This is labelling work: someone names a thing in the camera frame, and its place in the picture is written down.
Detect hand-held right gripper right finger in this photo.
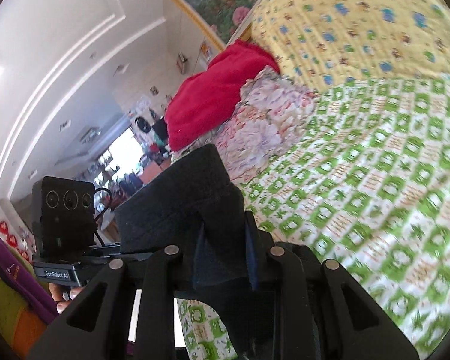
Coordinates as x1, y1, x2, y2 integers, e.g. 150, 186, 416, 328
244, 210, 421, 360

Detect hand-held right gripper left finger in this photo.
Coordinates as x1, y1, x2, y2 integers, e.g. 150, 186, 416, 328
27, 223, 212, 360

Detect black pants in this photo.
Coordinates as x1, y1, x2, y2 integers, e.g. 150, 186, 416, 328
114, 143, 319, 360

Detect person's left forearm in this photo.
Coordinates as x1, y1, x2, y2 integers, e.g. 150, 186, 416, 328
0, 234, 59, 325

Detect person's left hand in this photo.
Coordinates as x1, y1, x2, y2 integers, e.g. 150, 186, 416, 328
48, 283, 79, 314

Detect bright window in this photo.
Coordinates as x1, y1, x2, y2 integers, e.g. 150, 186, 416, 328
107, 127, 148, 175

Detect orange green striped clothing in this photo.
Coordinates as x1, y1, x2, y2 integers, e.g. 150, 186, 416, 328
0, 262, 57, 359

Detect pink floral cloth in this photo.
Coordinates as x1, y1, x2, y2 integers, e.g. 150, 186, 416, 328
210, 65, 319, 186

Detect green checked bed sheet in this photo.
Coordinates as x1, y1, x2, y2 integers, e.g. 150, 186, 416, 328
178, 75, 450, 360

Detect red cloth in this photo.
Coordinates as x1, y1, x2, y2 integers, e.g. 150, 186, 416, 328
164, 39, 282, 151

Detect yellow printed quilt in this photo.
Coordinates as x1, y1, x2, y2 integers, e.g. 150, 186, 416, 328
247, 0, 450, 94

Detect black cable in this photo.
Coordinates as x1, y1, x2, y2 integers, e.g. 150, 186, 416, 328
93, 187, 115, 248

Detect red heart wall decoration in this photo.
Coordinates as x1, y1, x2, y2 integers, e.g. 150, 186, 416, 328
0, 220, 36, 260

